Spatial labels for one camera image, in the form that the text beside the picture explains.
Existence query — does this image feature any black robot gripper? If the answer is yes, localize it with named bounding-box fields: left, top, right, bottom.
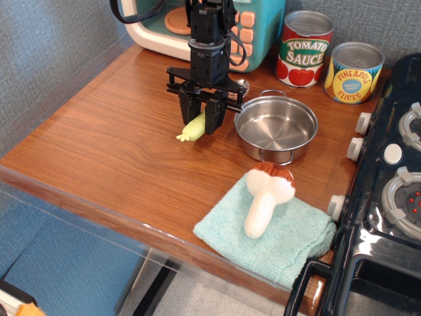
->
left=166, top=38, right=234, bottom=135

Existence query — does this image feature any green handled metal spoon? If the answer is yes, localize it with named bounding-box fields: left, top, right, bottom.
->
left=167, top=77, right=250, bottom=142

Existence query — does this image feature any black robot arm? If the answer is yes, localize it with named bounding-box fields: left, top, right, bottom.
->
left=167, top=1, right=246, bottom=134

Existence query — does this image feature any round metal pot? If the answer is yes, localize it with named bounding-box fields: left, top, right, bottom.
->
left=234, top=90, right=318, bottom=165

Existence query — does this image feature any orange plate in microwave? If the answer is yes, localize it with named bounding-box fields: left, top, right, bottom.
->
left=164, top=7, right=191, bottom=35

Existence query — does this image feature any teal toy microwave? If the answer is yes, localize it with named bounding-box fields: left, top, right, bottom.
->
left=126, top=1, right=285, bottom=72

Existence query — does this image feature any plush white mushroom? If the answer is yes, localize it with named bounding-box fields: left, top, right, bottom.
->
left=244, top=162, right=296, bottom=239

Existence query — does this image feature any tomato sauce can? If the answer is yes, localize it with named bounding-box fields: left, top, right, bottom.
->
left=276, top=11, right=334, bottom=88

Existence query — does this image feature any light teal cloth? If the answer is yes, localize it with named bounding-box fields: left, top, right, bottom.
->
left=193, top=177, right=336, bottom=290

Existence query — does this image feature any pineapple slices can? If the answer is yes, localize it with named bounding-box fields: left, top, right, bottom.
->
left=324, top=41, right=385, bottom=105

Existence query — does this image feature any black toy stove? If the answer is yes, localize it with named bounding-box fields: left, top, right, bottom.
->
left=285, top=53, right=420, bottom=315

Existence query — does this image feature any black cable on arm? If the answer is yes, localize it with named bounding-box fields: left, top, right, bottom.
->
left=109, top=0, right=248, bottom=67

